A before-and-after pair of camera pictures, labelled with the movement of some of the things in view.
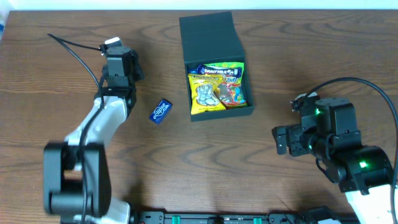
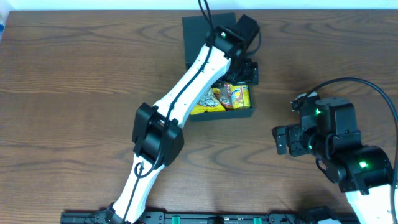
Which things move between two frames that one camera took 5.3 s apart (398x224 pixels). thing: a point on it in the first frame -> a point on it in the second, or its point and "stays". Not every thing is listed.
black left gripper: (137, 66) -> (249, 73)
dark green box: (212, 37) stays
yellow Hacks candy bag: (203, 91) stays
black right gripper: (286, 139) stays
